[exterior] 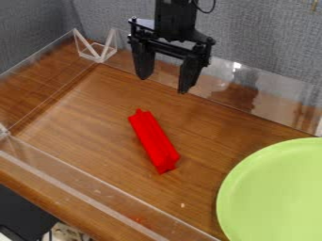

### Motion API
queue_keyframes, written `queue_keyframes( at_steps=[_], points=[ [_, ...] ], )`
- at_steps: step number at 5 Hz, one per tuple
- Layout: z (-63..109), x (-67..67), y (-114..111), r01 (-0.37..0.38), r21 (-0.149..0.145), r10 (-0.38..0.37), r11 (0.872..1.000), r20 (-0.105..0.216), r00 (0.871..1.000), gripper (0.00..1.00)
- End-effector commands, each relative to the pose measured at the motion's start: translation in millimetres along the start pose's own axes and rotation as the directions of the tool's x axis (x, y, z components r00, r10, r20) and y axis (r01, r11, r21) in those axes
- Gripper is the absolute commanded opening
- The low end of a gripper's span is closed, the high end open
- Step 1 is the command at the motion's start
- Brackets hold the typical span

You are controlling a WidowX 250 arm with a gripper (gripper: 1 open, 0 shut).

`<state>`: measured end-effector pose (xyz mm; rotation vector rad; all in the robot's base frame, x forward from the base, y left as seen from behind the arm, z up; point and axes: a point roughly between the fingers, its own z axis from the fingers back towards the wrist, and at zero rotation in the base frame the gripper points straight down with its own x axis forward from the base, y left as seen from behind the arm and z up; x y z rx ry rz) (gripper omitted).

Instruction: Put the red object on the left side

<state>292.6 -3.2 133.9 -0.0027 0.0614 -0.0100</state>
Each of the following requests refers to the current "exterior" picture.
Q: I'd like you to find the clear acrylic back wall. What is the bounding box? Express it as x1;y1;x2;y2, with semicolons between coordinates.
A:
106;29;322;137

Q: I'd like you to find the green plate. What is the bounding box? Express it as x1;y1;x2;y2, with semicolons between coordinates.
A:
217;137;322;241

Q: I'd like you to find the clear acrylic wall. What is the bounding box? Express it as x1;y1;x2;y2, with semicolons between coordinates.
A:
106;29;322;137
0;125;221;241
0;29;95;135

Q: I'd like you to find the clear acrylic front wall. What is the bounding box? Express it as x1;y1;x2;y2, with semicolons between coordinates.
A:
0;125;221;241

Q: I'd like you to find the black cable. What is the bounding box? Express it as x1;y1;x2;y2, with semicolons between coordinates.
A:
192;0;218;15

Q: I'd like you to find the black box under table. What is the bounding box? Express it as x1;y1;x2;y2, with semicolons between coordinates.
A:
0;185;59;241

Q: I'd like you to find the clear acrylic corner bracket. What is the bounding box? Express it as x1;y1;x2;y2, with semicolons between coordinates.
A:
74;28;118;63

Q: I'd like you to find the red plastic block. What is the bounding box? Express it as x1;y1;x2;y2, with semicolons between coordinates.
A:
129;109;181;174

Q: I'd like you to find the clear acrylic left wall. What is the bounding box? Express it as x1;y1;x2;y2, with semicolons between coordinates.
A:
0;29;95;135

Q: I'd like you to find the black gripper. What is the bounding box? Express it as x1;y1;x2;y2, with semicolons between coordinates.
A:
129;0;217;94

